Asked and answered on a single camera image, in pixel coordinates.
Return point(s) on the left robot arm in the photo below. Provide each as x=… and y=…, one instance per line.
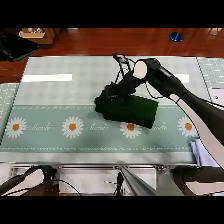
x=23, y=181

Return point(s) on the black flat case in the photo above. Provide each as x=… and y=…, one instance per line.
x=16, y=46

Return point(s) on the white garment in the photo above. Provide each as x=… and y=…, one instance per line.
x=201, y=153

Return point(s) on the blue round disc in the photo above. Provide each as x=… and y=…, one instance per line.
x=176, y=36

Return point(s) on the wooden box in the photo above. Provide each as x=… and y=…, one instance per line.
x=35, y=35

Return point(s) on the dark green garment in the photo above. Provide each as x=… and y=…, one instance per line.
x=136, y=111

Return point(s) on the silver frame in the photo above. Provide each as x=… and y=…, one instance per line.
x=143, y=181

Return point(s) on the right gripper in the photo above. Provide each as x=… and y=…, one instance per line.
x=115, y=90

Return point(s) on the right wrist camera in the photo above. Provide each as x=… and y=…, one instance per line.
x=121, y=60

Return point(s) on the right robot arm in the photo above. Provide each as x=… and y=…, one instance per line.
x=196, y=106

